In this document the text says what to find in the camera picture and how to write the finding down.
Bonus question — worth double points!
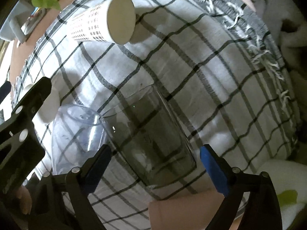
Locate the patterned white paper cup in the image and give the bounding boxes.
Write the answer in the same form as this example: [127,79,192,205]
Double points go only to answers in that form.
[67,0,136,45]

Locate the white desktop device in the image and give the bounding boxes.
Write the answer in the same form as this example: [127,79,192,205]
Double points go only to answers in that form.
[0,0,35,43]

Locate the white plant pot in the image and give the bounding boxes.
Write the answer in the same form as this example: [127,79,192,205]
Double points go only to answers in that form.
[258,159,306,229]

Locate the pink plastic cup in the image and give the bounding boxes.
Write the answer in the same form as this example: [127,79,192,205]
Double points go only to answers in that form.
[148,189,226,230]

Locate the grey curtain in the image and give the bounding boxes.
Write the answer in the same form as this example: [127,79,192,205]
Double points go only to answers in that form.
[251,0,306,74]

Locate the clear blue plastic cup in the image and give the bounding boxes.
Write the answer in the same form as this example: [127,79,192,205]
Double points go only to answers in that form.
[51,104,107,175]

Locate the checkered white black tablecloth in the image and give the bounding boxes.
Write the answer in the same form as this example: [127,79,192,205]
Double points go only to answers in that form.
[11,0,300,230]

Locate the smoky grey glass cup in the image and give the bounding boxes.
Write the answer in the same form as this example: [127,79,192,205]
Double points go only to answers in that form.
[102,85,197,188]

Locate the plain white cup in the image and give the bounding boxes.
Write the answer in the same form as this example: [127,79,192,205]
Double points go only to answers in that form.
[32,87,60,124]

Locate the green leafy plant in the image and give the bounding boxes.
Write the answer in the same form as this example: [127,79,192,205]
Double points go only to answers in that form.
[277,190,298,207]

